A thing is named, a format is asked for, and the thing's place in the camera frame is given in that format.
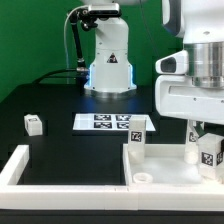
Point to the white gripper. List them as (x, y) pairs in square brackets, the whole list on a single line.
[(178, 95)]

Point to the white square table top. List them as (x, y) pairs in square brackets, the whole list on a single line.
[(167, 164)]

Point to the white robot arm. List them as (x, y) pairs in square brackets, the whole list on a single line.
[(198, 23)]

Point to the white marker sheet with tags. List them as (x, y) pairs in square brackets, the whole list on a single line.
[(111, 122)]

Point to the white U-shaped fence frame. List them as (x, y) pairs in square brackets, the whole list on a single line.
[(202, 197)]

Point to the black camera on stand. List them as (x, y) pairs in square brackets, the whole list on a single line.
[(87, 15)]

